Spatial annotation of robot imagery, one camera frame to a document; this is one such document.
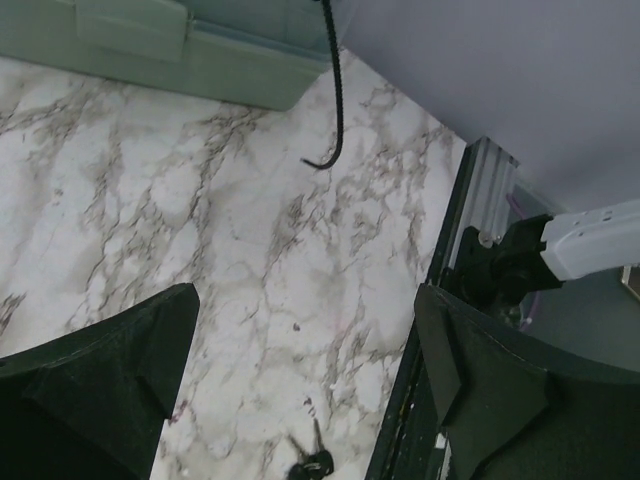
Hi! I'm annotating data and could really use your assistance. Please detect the aluminium rail frame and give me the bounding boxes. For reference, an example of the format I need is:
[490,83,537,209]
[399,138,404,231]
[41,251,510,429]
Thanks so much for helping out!
[429,137,519,280]

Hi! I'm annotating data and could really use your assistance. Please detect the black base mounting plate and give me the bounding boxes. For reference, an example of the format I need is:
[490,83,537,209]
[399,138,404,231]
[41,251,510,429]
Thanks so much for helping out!
[365,148,474,479]

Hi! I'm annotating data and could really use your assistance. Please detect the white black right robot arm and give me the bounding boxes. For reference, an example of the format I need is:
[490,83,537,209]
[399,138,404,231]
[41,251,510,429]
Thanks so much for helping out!
[454,199,639,310]

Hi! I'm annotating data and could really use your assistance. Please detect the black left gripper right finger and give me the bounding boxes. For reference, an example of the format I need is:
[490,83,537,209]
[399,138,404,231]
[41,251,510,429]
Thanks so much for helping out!
[414,284,639,479]

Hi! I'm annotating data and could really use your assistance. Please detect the black usb cable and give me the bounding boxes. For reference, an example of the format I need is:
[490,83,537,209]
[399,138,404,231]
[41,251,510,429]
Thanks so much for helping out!
[299,0,346,171]

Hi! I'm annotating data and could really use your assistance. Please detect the clear green plastic toolbox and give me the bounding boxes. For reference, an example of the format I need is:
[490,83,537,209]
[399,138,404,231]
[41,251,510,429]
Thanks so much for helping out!
[1,0,331,111]

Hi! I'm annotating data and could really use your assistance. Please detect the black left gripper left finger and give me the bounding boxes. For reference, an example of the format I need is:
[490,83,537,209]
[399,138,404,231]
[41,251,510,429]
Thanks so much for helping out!
[1,283,200,479]

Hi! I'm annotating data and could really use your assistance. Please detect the black headed padlock keys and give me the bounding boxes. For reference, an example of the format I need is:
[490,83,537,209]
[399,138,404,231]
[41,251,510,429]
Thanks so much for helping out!
[287,418,335,480]

